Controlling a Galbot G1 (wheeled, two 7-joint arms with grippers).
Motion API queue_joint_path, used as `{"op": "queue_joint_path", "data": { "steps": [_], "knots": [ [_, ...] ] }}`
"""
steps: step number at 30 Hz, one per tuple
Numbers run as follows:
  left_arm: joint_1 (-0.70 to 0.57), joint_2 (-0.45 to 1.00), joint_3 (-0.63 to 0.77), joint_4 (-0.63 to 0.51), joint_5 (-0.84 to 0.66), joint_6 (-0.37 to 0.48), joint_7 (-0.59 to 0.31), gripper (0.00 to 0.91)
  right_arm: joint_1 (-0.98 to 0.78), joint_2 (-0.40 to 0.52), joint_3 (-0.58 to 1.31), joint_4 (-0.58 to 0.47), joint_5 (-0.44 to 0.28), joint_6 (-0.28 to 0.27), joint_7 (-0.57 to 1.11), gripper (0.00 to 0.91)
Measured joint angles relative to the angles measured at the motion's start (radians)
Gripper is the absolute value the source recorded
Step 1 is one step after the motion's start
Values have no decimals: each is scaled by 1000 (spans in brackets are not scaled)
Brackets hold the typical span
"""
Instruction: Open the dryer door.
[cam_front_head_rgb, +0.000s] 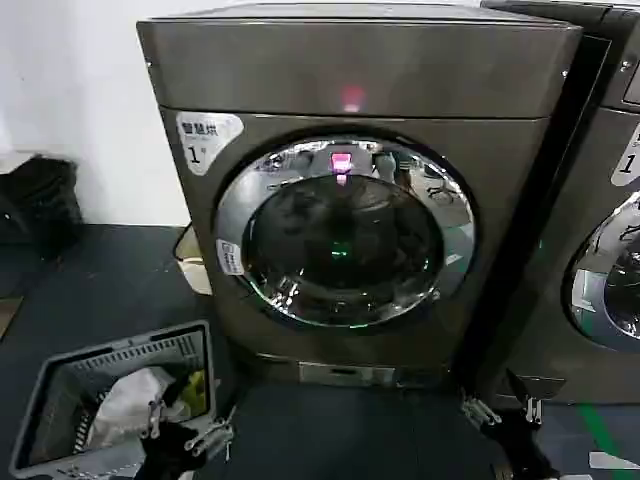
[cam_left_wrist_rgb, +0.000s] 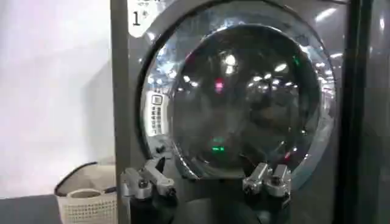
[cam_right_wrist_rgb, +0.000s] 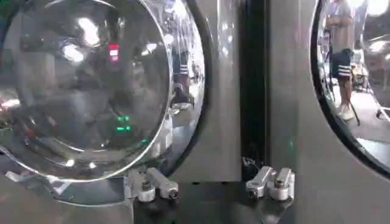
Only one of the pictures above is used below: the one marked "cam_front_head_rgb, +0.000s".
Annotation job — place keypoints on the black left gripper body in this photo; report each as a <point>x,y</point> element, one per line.
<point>167,457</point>

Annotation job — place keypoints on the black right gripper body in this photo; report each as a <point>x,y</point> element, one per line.
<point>520,452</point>

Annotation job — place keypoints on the green floor tape strip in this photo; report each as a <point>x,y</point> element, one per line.
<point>600,440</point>

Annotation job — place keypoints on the small white door sticker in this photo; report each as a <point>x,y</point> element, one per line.
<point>229,257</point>

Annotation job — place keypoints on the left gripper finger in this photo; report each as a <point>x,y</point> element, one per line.
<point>154,420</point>
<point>210,437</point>

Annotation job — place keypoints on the yellow-green cloth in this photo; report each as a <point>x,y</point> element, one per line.
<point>194,392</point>

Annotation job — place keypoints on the grey plastic laundry basket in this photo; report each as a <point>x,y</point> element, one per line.
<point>125,350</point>

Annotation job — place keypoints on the grey front-loading dryer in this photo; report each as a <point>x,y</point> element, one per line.
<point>620,50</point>
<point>350,70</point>

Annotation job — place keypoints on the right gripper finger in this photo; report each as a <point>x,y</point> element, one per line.
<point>533,411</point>
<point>481,411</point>

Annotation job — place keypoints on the white cloth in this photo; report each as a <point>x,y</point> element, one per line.
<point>130,400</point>

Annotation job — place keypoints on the beige cardboard piece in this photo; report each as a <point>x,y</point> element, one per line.
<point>196,270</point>

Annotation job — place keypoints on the white dryer label sticker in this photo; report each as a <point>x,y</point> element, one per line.
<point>629,160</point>
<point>205,140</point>

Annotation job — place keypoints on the round glass dryer door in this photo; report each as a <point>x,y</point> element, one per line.
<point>345,240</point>
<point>620,280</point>

